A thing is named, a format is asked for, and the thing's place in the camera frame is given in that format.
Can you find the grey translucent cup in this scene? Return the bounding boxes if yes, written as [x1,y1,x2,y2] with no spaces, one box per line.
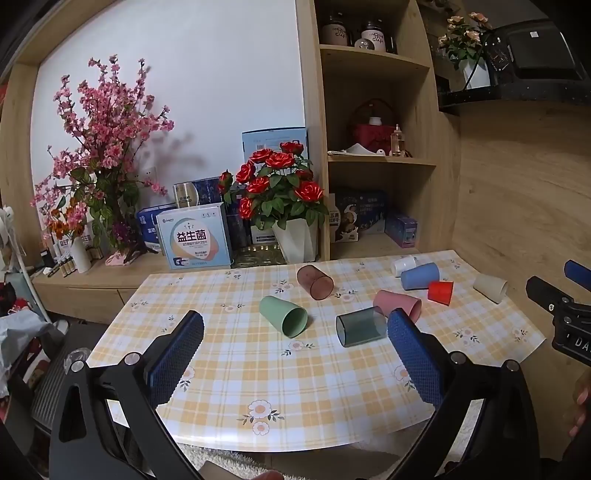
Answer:
[335,307,388,348]

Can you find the white and teal box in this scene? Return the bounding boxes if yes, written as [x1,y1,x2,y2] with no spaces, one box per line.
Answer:
[156,202,233,271]

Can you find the grey plastic bag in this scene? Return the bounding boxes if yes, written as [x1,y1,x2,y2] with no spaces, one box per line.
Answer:
[0,308,56,370]

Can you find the pink cup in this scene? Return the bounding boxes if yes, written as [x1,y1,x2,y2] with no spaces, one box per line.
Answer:
[372,289,423,324]

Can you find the yellow checkered floral tablecloth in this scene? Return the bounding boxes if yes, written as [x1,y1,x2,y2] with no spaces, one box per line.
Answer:
[87,250,548,449]

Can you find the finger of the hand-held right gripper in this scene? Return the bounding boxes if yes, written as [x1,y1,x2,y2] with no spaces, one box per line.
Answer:
[564,259,591,285]
[526,275,574,320]

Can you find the black appliance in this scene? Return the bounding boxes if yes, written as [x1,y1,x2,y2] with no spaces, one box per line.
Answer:
[438,17,588,112]

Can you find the wooden shelf unit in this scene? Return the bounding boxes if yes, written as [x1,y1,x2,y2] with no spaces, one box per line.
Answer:
[295,0,463,262]

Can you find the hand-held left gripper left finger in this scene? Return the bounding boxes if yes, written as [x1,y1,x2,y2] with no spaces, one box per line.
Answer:
[48,310,206,480]

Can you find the dark blue moon print box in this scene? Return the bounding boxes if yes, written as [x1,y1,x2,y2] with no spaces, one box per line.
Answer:
[330,187,389,244]

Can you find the light blue flat box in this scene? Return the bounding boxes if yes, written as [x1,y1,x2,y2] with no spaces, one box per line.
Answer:
[241,127,308,163]

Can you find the beige cup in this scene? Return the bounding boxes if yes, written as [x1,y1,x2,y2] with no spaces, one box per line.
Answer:
[473,274,509,304]

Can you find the dark blue and gold box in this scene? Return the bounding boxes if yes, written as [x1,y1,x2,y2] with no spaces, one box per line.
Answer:
[173,177,225,208]

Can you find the small blue purple box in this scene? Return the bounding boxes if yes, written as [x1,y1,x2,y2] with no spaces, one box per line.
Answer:
[385,211,419,251]

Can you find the gold blister pack tray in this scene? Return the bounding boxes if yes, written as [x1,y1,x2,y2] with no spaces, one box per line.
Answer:
[231,246,288,269]

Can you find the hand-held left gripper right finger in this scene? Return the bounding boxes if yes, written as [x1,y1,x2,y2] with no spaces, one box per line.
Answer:
[386,308,541,480]

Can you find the blue and white box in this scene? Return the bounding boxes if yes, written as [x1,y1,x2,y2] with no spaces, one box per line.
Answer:
[136,206,163,252]

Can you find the wooden low cabinet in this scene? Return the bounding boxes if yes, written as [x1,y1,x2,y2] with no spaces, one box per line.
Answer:
[31,251,241,334]

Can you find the pink rose plant white pot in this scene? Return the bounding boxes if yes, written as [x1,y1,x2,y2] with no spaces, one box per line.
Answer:
[438,11,494,90]

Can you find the brown translucent cup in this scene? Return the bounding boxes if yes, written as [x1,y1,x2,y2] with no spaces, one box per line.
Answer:
[296,264,334,301]

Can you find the basket with red box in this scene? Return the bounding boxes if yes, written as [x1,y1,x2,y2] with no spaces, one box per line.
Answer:
[353,98,399,154]

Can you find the white standing fan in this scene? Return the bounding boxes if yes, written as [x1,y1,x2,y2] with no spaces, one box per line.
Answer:
[0,205,51,324]

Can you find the white shaggy rug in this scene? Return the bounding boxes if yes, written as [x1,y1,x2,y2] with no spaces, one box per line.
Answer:
[178,443,278,476]

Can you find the green cup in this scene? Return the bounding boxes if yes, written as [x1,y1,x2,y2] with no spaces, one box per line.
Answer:
[259,295,309,336]

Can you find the pale green faceted vase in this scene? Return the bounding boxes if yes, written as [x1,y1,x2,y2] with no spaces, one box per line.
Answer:
[271,218,320,264]

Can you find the row of small bottles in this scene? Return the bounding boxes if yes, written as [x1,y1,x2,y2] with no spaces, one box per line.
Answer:
[39,240,105,278]

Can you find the dark lidded jar white label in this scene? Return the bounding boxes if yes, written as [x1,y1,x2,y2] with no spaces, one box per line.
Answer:
[359,18,398,54]
[321,13,354,47]

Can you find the person's right hand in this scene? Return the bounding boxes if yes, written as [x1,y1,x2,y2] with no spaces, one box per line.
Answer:
[573,373,591,432]

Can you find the white cup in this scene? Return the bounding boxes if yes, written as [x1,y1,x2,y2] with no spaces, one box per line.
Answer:
[390,255,419,278]

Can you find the red cup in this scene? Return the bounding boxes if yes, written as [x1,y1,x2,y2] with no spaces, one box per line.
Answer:
[427,280,454,305]

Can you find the tall white vase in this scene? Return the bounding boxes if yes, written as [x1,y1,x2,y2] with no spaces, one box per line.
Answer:
[69,235,93,274]

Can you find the red rose bouquet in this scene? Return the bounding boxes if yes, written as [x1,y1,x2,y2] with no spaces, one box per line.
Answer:
[217,141,329,232]

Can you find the white folded cloth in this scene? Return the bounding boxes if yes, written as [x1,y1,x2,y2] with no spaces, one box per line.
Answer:
[328,143,385,158]

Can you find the pink blossom artificial branches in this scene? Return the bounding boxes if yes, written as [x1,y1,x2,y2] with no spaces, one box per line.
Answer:
[30,54,176,254]

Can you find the blue cup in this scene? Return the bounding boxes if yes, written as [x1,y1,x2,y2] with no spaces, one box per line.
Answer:
[400,263,441,291]

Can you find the grey ribbed suitcase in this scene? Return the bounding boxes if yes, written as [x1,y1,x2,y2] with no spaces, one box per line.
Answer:
[28,322,100,432]

